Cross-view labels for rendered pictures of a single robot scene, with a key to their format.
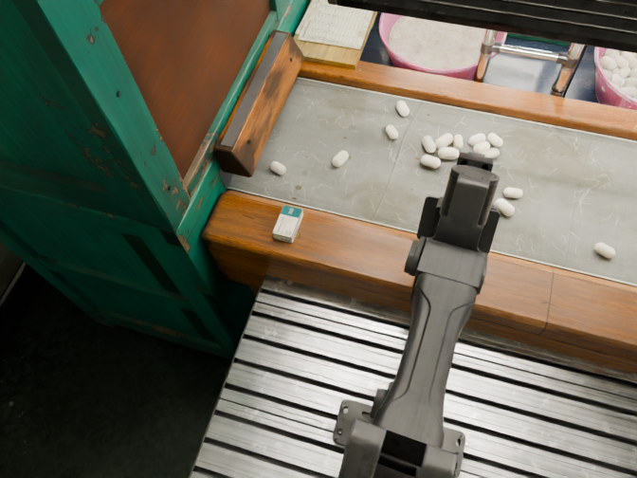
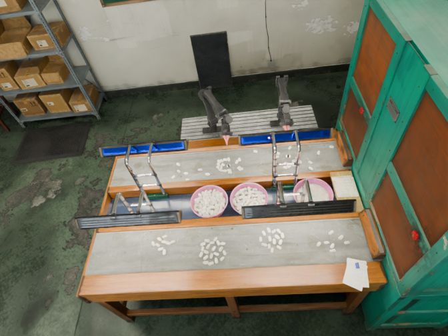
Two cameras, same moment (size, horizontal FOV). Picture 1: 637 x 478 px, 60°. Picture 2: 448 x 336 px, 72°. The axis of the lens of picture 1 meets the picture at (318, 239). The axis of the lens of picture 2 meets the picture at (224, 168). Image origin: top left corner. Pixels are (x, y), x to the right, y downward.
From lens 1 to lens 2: 2.38 m
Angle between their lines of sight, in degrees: 67
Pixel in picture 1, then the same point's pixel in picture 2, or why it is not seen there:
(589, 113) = (265, 177)
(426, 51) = (314, 191)
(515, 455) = (261, 127)
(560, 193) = (266, 161)
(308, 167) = (325, 150)
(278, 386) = (306, 123)
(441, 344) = (282, 87)
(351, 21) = (339, 185)
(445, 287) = (283, 94)
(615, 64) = (261, 199)
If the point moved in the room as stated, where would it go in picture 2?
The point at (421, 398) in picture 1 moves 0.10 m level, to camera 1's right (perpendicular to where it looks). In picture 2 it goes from (282, 81) to (271, 86)
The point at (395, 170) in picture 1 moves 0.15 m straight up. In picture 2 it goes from (305, 155) to (306, 142)
